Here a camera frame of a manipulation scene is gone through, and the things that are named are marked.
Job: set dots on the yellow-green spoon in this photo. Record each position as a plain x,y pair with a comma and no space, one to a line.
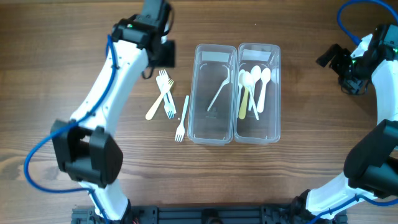
244,104

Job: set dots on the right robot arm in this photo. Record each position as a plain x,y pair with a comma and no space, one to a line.
369,173

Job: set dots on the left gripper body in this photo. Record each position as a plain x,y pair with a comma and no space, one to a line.
168,58

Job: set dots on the yellow fork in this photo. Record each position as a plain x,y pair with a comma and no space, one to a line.
165,88

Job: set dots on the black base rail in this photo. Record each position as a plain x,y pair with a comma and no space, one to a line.
265,214

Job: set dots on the white spoon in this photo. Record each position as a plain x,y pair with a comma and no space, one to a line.
248,82
256,75
265,78

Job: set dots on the white spoon top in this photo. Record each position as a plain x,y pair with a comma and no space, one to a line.
256,75

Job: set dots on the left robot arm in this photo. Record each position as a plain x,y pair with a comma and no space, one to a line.
84,145

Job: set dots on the white spoon lone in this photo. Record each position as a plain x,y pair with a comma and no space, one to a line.
240,85

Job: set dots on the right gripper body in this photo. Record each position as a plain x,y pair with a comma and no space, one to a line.
350,73

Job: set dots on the white fork pile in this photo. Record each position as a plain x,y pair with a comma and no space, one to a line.
163,74

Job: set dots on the clear plastic container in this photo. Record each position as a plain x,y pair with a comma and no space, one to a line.
213,127
267,129

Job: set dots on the light blue fork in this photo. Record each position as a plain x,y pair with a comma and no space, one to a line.
167,106

